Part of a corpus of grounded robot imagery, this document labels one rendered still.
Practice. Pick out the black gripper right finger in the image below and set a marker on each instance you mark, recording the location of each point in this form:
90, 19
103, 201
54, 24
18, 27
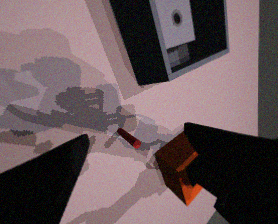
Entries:
246, 166

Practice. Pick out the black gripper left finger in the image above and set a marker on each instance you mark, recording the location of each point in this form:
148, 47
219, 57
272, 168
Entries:
37, 191

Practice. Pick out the dark red peg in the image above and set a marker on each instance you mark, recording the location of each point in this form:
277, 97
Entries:
129, 138

